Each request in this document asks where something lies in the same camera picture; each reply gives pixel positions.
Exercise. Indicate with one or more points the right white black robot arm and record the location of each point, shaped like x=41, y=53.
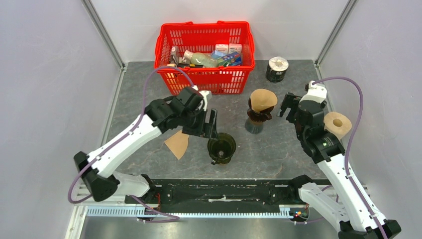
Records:
x=356, y=217

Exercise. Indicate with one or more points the black wrapped paper roll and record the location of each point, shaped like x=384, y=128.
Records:
x=276, y=69

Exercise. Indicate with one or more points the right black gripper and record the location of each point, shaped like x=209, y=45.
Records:
x=290, y=100

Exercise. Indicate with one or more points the red plastic shopping basket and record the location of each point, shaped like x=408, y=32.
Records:
x=202, y=37

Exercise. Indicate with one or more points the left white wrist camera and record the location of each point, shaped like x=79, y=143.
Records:
x=206, y=95

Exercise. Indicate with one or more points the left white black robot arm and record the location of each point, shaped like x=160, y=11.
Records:
x=97, y=169

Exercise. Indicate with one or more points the slotted white cable duct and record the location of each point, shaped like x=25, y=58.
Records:
x=141, y=212

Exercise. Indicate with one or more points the clear plastic bottle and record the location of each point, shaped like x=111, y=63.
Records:
x=199, y=58

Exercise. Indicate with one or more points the white pink carton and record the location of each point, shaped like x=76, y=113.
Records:
x=234, y=47
x=223, y=48

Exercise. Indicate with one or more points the dark dripper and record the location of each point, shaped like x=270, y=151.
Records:
x=221, y=150

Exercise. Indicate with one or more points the brown paper coffee filter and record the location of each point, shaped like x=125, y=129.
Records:
x=262, y=99

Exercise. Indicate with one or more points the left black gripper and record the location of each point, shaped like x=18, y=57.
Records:
x=208, y=130

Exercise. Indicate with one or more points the small grey pouch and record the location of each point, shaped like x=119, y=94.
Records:
x=174, y=57

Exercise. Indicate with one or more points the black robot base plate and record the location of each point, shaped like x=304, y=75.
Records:
x=221, y=195

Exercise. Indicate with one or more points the brown dripper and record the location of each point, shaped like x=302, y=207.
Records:
x=261, y=116

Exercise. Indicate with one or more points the blue green box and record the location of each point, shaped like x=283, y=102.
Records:
x=225, y=60

